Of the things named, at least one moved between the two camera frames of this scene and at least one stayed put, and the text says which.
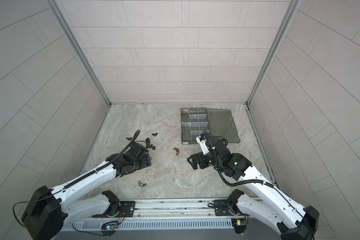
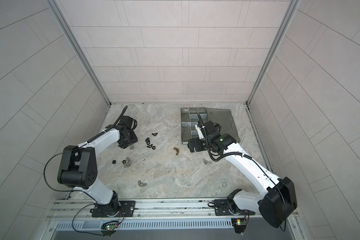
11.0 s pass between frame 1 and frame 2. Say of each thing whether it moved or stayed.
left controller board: stayed
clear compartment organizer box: stayed
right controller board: stayed
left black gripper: moved
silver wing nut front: stayed
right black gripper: moved
